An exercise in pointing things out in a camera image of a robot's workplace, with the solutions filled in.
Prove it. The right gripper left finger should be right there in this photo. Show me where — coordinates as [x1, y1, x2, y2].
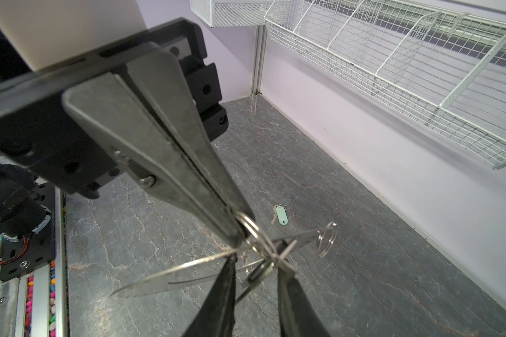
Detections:
[183, 255, 237, 337]

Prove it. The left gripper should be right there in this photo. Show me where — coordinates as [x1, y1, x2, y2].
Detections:
[0, 18, 246, 248]

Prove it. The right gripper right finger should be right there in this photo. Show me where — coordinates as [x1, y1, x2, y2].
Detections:
[278, 269, 330, 337]

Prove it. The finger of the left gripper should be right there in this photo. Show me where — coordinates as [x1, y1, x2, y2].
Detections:
[126, 50, 255, 219]

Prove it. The grey perforated ring disc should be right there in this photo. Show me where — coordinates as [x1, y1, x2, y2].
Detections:
[111, 223, 337, 299]

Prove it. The small metal key ring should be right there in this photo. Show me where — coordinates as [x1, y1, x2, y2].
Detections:
[235, 210, 298, 277]

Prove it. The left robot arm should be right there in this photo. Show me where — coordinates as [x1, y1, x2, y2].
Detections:
[0, 18, 253, 248]

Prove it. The mint green key tag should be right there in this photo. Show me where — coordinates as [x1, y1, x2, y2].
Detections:
[271, 204, 289, 226]

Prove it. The white mesh box basket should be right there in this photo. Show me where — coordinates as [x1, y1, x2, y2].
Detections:
[190, 0, 273, 28]

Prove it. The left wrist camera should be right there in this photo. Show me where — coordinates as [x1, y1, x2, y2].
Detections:
[0, 0, 146, 71]

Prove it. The aluminium frame profile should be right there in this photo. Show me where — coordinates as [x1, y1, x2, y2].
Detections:
[251, 25, 268, 95]

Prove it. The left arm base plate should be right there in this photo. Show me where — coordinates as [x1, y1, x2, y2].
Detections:
[0, 183, 56, 282]

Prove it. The aluminium mounting rail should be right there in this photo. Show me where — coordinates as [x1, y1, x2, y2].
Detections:
[0, 187, 70, 336]

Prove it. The white wire shelf basket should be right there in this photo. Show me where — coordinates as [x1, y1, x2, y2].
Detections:
[264, 0, 506, 170]

